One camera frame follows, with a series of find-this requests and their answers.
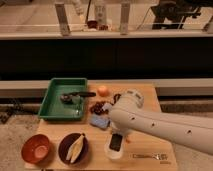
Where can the black eraser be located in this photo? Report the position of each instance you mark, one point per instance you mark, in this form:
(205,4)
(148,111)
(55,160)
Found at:
(115,143)

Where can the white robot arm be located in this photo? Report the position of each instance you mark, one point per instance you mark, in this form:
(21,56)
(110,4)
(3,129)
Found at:
(190,131)

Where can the white paper cup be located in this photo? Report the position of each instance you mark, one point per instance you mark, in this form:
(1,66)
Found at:
(111,154)

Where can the orange ball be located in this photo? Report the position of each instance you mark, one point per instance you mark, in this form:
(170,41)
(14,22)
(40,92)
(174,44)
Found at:
(103,91)

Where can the dark red grape bunch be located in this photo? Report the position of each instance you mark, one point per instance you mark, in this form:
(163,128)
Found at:
(97,108)

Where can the blue sponge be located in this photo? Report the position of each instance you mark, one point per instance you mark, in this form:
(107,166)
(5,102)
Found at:
(99,121)

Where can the green plastic tray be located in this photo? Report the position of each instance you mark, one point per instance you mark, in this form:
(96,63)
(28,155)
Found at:
(53,109)

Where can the wooden board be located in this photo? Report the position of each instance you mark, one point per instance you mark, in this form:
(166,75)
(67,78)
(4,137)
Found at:
(96,160)

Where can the peeled banana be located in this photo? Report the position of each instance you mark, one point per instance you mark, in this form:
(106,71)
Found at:
(75,149)

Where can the dark brown bowl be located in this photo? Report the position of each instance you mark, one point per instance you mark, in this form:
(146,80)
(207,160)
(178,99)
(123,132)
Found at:
(64,145)

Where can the silver fork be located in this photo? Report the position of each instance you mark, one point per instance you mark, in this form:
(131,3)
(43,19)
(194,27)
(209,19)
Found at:
(154,156)

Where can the orange red bowl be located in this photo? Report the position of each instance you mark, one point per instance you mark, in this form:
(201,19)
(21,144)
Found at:
(35,149)

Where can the black handled scoop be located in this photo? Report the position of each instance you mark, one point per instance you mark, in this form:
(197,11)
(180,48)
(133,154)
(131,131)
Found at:
(75,97)

